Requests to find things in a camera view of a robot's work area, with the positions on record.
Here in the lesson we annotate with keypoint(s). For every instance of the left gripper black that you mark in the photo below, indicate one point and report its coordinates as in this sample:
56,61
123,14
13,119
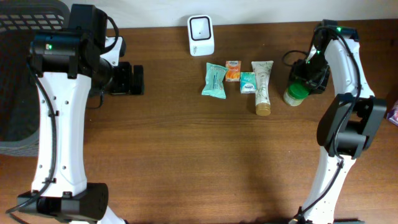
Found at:
125,83

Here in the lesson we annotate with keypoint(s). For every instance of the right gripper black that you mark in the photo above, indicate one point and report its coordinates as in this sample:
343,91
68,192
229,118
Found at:
296,72

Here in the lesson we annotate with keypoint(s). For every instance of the green lid glass jar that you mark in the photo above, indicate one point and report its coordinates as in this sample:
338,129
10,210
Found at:
295,94

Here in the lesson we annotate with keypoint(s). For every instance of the white cream tube gold cap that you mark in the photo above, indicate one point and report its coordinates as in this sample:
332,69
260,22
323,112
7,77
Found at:
262,72

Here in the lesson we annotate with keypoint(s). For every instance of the teal tissue pack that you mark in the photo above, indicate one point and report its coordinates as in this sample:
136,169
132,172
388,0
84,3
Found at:
247,82

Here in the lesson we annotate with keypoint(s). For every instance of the teal pouch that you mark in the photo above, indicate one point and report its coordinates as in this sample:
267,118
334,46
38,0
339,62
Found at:
214,81

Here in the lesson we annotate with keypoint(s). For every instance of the orange tissue pack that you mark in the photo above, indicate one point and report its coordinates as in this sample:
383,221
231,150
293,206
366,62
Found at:
234,71

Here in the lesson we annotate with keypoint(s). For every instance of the red purple snack package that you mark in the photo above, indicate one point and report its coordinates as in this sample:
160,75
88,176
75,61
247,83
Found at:
392,115

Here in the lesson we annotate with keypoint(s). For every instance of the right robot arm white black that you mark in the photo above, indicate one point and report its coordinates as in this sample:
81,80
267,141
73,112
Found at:
351,122

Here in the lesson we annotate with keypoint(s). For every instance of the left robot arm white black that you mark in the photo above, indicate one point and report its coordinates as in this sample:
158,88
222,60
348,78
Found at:
68,66

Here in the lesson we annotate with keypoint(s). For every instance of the grey plastic mesh basket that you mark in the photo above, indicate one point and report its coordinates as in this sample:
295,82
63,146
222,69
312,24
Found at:
20,20

